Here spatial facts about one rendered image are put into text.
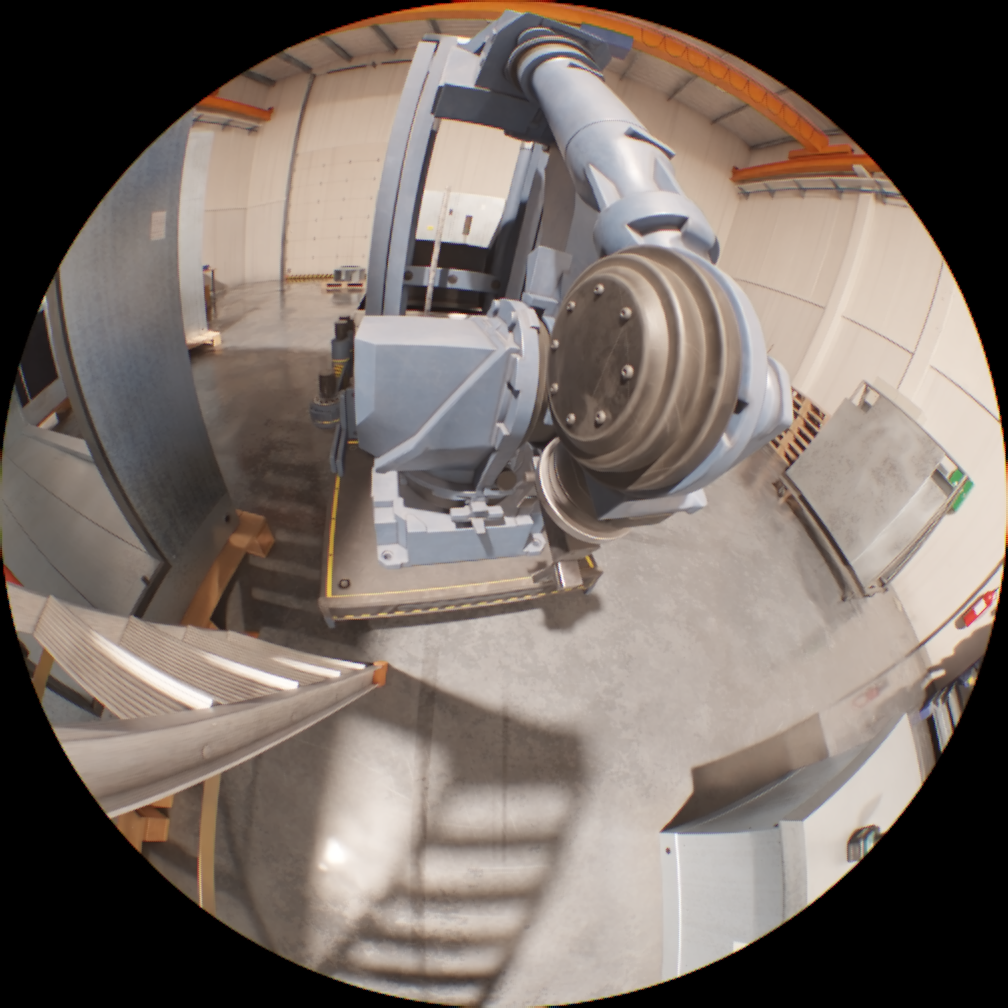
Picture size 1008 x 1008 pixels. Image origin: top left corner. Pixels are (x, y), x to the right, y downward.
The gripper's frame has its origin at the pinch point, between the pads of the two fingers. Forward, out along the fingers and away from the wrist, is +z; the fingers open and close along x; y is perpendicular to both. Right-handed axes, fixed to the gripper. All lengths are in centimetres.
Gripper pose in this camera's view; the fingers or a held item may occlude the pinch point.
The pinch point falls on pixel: (535, 535)
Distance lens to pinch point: 54.6
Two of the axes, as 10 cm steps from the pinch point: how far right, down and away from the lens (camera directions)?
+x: 1.8, 9.1, -3.7
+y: -9.4, 0.5, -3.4
